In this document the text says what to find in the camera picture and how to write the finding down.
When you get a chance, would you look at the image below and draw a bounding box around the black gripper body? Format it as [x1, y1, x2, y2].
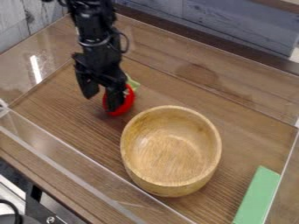
[72, 30, 128, 88]

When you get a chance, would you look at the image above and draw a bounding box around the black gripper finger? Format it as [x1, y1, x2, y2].
[105, 84, 127, 112]
[75, 67, 99, 99]

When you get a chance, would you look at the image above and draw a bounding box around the red plush strawberry toy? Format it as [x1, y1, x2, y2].
[103, 75, 140, 116]

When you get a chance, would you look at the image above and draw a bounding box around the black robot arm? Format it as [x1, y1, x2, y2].
[59, 0, 129, 112]

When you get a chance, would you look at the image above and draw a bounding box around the wooden bowl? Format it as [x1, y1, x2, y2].
[120, 105, 221, 198]

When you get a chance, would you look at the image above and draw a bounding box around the black table clamp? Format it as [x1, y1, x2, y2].
[24, 185, 67, 224]

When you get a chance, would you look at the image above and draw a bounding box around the green tape strip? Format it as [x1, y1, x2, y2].
[232, 166, 280, 224]

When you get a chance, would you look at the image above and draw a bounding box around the clear acrylic front wall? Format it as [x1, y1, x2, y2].
[0, 108, 195, 224]

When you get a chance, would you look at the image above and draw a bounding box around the black cable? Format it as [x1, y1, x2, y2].
[0, 199, 24, 224]

